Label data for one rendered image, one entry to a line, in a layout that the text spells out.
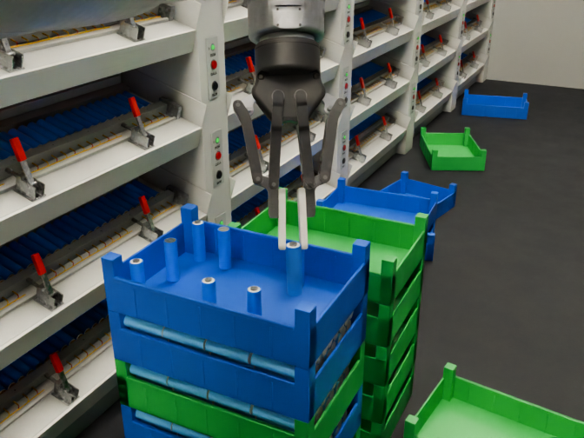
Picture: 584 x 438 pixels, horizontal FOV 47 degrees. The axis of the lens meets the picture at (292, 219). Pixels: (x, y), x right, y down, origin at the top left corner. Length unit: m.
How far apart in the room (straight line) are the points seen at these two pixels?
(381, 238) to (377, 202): 0.76
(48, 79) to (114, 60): 0.14
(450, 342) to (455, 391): 0.20
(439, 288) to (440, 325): 0.18
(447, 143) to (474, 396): 1.65
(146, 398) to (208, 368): 0.14
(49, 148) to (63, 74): 0.14
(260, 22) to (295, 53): 0.05
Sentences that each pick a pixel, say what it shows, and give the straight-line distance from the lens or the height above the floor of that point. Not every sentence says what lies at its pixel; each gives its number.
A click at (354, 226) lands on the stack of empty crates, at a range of 1.27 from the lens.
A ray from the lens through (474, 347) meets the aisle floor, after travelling 1.58.
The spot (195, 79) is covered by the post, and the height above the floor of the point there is 0.59.
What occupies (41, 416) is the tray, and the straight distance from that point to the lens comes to 1.25.
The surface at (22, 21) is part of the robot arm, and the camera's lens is 0.25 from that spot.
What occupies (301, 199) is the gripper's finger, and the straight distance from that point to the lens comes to 0.75.
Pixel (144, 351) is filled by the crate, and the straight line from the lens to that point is 0.94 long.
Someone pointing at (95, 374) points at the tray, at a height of 0.11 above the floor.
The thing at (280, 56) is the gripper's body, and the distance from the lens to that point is 0.75.
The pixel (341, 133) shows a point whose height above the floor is 0.28.
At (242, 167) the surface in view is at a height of 0.32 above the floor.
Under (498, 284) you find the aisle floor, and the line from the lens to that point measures 1.84.
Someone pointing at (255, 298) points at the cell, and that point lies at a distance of 0.82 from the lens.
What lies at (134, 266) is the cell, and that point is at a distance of 0.90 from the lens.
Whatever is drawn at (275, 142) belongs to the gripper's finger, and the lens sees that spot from 0.76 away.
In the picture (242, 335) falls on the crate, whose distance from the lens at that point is 0.82.
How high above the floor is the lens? 0.89
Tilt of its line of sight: 25 degrees down
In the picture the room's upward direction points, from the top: straight up
